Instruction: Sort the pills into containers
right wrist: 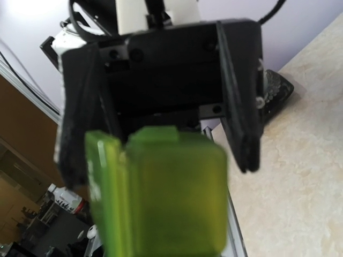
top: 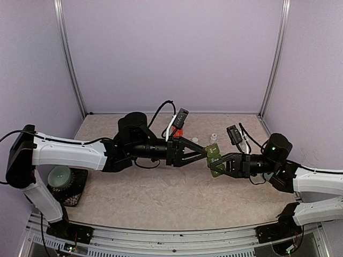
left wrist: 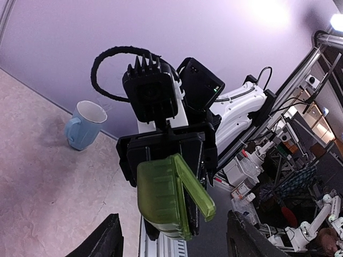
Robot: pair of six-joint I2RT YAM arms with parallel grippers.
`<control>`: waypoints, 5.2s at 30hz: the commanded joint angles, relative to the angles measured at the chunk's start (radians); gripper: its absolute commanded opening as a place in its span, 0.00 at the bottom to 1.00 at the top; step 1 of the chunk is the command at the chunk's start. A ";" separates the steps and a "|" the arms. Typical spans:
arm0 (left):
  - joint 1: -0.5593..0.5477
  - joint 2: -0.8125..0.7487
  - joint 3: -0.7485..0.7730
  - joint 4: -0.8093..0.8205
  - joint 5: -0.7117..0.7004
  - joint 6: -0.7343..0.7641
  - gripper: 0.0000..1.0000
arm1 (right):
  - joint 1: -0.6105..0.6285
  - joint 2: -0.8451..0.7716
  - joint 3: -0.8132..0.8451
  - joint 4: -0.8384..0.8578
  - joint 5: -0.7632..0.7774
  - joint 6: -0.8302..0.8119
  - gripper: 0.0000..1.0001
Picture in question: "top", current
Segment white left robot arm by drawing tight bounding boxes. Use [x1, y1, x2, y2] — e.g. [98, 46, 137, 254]
[6, 112, 207, 238]

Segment small white pill bottle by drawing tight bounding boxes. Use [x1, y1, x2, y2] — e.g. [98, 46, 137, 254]
[192, 137, 199, 145]

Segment front aluminium rail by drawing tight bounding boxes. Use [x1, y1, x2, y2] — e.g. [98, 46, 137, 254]
[32, 221, 322, 257]

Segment red cylindrical can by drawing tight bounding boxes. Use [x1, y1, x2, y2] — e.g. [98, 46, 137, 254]
[172, 127, 183, 138]

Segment green pill organizer box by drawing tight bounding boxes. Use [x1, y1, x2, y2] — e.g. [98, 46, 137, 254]
[204, 143, 225, 178]

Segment left aluminium frame post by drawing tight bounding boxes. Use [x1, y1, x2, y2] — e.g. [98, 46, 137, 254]
[54, 0, 87, 119]

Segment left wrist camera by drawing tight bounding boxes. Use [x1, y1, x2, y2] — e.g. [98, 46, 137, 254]
[165, 108, 189, 141]

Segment aluminium frame post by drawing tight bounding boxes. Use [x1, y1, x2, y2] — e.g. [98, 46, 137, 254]
[259, 0, 291, 119]
[54, 0, 87, 119]

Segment green ceramic bowl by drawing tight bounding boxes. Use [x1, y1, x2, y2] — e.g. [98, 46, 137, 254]
[48, 165, 72, 188]

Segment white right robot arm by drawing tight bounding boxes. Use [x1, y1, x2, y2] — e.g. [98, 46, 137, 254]
[209, 133, 342, 238]

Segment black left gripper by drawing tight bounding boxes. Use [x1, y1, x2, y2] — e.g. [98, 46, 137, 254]
[128, 136, 208, 168]

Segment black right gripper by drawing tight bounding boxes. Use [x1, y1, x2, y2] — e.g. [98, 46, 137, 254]
[208, 152, 279, 178]

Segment right aluminium frame post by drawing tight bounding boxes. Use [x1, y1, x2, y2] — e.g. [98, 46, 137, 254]
[259, 0, 291, 119]

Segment black square tray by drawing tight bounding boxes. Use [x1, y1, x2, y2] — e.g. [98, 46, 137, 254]
[47, 168, 88, 207]

